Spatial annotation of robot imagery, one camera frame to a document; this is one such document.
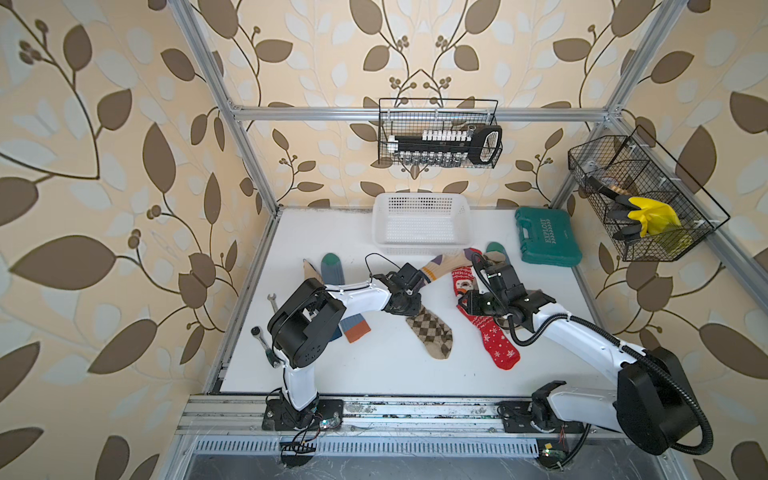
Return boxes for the blue green toe sock right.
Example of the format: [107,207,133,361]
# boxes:
[485,241,508,258]

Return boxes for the black wire basket right wall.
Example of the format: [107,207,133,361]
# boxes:
[568,125,731,262]

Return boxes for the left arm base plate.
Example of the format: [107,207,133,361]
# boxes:
[262,397,344,431]

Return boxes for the green plastic tool case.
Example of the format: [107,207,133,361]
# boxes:
[515,207,582,268]

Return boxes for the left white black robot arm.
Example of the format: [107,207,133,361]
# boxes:
[267,263,429,414]

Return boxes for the red bear sock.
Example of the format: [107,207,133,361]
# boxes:
[451,266,477,297]
[457,305,521,371]

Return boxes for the black wire basket wall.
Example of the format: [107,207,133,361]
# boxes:
[376,97,503,170]
[568,125,731,262]

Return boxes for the silver open-end wrench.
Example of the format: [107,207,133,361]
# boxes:
[267,294,279,313]

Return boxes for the black wire basket back wall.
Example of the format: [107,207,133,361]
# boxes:
[376,97,503,170]

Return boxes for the ratchet wrench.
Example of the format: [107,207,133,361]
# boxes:
[250,326,282,368]

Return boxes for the argyle brown sock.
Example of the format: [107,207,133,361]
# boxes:
[484,251,508,265]
[406,307,454,360]

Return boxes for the blue orange striped sock left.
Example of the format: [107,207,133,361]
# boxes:
[321,253,371,343]

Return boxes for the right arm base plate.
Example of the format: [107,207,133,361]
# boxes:
[497,399,585,435]

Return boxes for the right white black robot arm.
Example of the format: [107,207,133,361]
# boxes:
[458,252,714,456]

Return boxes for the yellow rubber glove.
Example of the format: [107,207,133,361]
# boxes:
[627,196,682,238]

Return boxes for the socket set holder black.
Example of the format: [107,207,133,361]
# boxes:
[383,125,503,168]

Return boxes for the black pliers in basket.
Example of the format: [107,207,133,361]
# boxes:
[587,176,642,242]

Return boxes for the white plastic basket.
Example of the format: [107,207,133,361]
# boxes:
[372,193,473,255]

